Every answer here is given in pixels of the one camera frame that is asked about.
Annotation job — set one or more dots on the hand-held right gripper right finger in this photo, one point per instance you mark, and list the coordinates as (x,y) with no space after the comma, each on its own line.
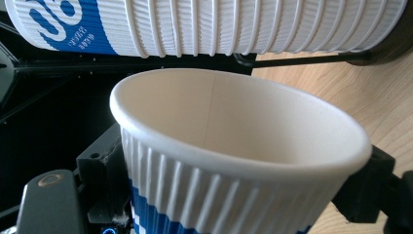
(367,195)

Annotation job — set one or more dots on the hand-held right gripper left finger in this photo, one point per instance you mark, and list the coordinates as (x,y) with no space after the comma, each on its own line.
(104,175)

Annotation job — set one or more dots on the blue white ribbed paper cup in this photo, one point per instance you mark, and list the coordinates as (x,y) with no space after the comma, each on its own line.
(233,156)

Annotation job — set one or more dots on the stack of white paper cups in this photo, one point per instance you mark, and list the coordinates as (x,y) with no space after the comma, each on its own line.
(227,22)

